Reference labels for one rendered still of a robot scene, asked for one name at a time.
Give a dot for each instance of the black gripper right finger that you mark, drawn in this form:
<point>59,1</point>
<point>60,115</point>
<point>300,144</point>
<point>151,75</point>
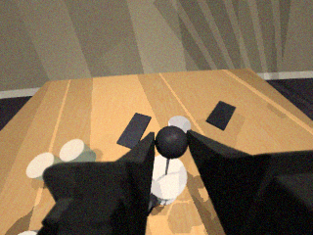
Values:
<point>237,182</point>

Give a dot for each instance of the french press with black knob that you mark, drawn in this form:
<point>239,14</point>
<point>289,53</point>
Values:
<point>169,176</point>

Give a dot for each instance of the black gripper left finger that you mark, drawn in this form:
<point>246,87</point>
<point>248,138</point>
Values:
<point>129,178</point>

